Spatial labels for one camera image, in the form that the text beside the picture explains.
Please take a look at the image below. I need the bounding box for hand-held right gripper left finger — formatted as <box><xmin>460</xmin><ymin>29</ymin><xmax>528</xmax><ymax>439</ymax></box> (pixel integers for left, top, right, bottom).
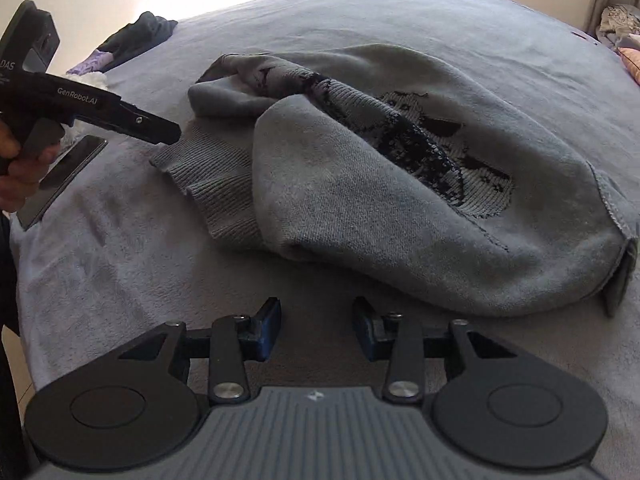
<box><xmin>117</xmin><ymin>297</ymin><xmax>282</xmax><ymax>407</ymax></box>

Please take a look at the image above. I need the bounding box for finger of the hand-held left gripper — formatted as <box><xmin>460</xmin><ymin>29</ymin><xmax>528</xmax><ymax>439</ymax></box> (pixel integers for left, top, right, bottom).
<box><xmin>116</xmin><ymin>99</ymin><xmax>182</xmax><ymax>147</ymax></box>

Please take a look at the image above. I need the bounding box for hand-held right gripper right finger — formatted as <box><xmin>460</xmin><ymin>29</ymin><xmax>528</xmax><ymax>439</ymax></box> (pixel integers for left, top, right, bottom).
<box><xmin>351</xmin><ymin>296</ymin><xmax>521</xmax><ymax>406</ymax></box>

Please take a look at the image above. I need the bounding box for grey knit sweater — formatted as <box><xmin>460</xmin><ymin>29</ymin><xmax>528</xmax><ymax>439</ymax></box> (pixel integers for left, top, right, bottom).
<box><xmin>150</xmin><ymin>42</ymin><xmax>640</xmax><ymax>319</ymax></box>

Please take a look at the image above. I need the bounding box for person's left hand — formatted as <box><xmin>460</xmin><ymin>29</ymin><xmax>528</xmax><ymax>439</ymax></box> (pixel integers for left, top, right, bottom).
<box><xmin>0</xmin><ymin>120</ymin><xmax>53</xmax><ymax>212</ymax></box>

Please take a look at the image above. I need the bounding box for white fluffy cloth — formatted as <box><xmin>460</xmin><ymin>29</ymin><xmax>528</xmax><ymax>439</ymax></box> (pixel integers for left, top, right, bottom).
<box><xmin>62</xmin><ymin>71</ymin><xmax>112</xmax><ymax>143</ymax></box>

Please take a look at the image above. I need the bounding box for purple cloth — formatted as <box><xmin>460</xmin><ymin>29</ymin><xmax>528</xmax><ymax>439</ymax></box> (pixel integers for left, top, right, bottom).
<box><xmin>65</xmin><ymin>50</ymin><xmax>124</xmax><ymax>77</ymax></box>

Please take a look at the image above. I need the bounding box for black smartphone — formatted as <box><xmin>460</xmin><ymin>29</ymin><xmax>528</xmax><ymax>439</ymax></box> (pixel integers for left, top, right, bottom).
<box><xmin>17</xmin><ymin>135</ymin><xmax>109</xmax><ymax>231</ymax></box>

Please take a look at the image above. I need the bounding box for dark clothing pile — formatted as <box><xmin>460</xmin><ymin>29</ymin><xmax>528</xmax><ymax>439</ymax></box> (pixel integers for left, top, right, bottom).
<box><xmin>97</xmin><ymin>11</ymin><xmax>179</xmax><ymax>57</ymax></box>

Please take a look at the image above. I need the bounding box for grey bed blanket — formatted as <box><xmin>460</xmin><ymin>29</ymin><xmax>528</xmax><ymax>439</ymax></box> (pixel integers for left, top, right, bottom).
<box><xmin>9</xmin><ymin>0</ymin><xmax>640</xmax><ymax>480</ymax></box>

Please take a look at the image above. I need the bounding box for orange pillow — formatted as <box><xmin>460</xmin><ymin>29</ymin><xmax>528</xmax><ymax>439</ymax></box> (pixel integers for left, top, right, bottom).
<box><xmin>617</xmin><ymin>45</ymin><xmax>640</xmax><ymax>83</ymax></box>

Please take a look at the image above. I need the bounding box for crumpled floral quilt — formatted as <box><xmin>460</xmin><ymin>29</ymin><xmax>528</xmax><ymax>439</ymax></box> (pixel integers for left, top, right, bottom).
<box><xmin>597</xmin><ymin>4</ymin><xmax>640</xmax><ymax>52</ymax></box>

